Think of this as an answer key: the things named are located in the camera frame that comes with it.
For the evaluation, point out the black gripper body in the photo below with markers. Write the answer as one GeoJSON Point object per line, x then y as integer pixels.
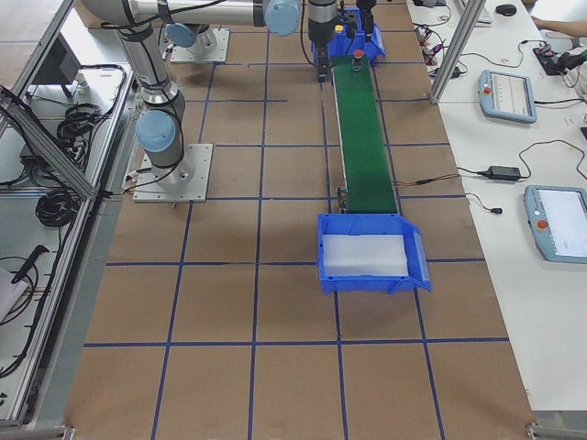
{"type": "Point", "coordinates": [320, 30]}

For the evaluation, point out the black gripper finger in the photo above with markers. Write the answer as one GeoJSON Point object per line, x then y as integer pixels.
{"type": "Point", "coordinates": [326, 71]}
{"type": "Point", "coordinates": [320, 71]}

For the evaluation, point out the red push button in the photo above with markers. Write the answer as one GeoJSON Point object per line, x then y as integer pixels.
{"type": "Point", "coordinates": [357, 60]}

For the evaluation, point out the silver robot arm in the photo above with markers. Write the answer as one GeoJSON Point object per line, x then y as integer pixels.
{"type": "Point", "coordinates": [256, 128]}

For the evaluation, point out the blue left plastic bin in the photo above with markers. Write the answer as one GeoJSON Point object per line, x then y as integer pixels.
{"type": "Point", "coordinates": [368, 38]}

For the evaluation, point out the blue plastic bin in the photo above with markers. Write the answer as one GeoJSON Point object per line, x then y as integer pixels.
{"type": "Point", "coordinates": [374, 224]}
{"type": "Point", "coordinates": [368, 38]}

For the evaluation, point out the green conveyor belt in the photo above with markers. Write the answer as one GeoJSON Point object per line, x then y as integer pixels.
{"type": "Point", "coordinates": [366, 166]}

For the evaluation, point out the far teach pendant tablet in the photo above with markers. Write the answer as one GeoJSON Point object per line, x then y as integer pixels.
{"type": "Point", "coordinates": [507, 96]}

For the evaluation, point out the teach pendant tablet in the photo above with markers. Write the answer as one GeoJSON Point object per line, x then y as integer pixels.
{"type": "Point", "coordinates": [557, 219]}
{"type": "Point", "coordinates": [507, 96]}

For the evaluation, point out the blue right plastic bin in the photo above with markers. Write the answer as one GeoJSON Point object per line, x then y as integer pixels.
{"type": "Point", "coordinates": [374, 224]}

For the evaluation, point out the white foam right liner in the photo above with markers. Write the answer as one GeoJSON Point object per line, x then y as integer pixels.
{"type": "Point", "coordinates": [374, 255]}

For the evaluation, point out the black power adapter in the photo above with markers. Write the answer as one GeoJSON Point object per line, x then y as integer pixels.
{"type": "Point", "coordinates": [502, 173]}

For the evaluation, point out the near teach pendant tablet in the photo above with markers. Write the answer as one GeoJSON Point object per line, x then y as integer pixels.
{"type": "Point", "coordinates": [557, 219]}

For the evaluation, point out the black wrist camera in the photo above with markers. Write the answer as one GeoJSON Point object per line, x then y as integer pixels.
{"type": "Point", "coordinates": [350, 21]}

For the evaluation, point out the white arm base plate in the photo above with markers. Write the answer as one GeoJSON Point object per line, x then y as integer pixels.
{"type": "Point", "coordinates": [210, 46]}
{"type": "Point", "coordinates": [188, 182]}

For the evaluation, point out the aluminium frame post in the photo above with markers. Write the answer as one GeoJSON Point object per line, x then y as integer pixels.
{"type": "Point", "coordinates": [456, 46]}

